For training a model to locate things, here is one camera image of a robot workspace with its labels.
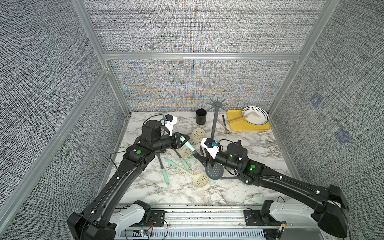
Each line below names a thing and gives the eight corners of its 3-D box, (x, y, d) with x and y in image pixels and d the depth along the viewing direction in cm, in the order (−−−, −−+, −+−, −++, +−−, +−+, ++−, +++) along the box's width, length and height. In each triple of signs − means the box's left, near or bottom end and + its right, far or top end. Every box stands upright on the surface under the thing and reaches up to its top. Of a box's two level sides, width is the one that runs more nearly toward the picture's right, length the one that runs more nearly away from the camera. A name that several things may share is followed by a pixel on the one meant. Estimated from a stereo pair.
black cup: (196, 124, 115) (196, 116, 108) (196, 117, 120) (196, 108, 113) (206, 124, 115) (207, 116, 108) (205, 117, 120) (206, 108, 113)
